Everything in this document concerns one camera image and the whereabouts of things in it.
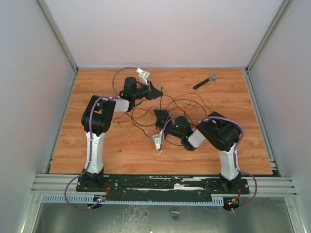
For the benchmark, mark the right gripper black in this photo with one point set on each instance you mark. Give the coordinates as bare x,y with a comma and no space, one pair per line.
164,122

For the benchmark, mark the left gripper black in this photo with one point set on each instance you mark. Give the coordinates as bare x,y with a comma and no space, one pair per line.
152,92

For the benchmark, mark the black zip tie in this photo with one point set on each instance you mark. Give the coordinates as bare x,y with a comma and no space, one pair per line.
161,99

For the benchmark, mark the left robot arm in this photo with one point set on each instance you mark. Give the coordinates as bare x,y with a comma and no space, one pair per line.
96,121

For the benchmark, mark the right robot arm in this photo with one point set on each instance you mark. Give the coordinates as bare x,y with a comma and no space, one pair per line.
223,134

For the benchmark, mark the black adjustable wrench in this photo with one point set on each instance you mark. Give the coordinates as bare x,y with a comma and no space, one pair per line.
212,77

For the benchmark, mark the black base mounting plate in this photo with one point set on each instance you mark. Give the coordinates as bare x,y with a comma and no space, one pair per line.
166,188

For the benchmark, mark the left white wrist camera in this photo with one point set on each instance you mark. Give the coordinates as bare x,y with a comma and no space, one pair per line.
143,76

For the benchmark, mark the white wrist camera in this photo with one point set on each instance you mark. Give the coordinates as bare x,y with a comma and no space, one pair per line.
143,76
158,140

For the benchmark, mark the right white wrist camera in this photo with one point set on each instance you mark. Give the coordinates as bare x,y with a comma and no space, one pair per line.
158,140

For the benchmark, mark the aluminium front rail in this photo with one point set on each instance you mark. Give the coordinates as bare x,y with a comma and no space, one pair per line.
260,186

